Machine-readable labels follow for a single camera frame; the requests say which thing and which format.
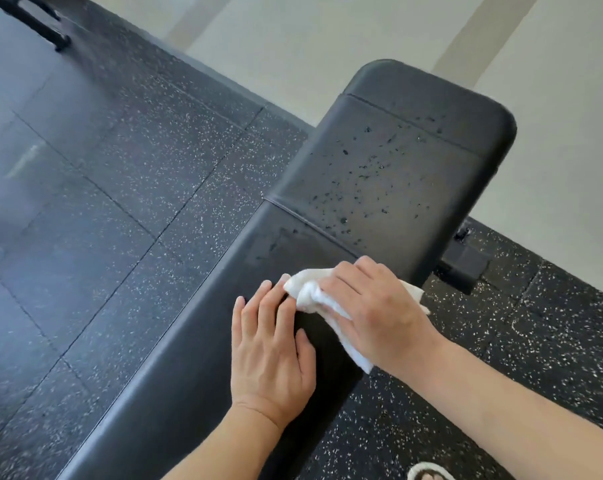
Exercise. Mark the person's right hand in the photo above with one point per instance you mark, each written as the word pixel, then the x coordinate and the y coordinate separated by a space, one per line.
pixel 386 314

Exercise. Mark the person's left hand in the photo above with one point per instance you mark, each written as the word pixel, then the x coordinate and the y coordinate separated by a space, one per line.
pixel 269 364

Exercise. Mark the person's left little finger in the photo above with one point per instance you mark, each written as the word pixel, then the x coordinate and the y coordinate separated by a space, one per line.
pixel 238 319

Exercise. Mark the person's left thumb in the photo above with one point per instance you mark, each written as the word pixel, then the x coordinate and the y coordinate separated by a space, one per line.
pixel 306 352

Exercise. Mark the person's right fingers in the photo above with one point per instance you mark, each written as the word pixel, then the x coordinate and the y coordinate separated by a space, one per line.
pixel 344 282

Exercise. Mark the person's left middle finger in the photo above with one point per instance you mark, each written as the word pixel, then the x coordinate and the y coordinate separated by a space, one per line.
pixel 279 299

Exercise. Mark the white cloth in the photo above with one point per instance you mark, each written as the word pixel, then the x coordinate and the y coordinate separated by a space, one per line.
pixel 309 289

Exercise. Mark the person's right forearm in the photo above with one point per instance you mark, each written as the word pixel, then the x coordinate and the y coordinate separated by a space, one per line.
pixel 506 424

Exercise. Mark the person's left forearm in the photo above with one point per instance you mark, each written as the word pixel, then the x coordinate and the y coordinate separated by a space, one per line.
pixel 231 449

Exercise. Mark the black padded workout bench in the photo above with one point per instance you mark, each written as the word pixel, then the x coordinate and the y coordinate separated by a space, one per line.
pixel 381 159

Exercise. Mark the white sandal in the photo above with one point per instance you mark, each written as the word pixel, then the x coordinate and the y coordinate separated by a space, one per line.
pixel 430 469

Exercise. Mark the black metal equipment base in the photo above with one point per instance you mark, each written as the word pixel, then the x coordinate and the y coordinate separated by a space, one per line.
pixel 36 19

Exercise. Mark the black metal bench frame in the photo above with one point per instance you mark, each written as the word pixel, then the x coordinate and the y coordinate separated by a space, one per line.
pixel 464 264

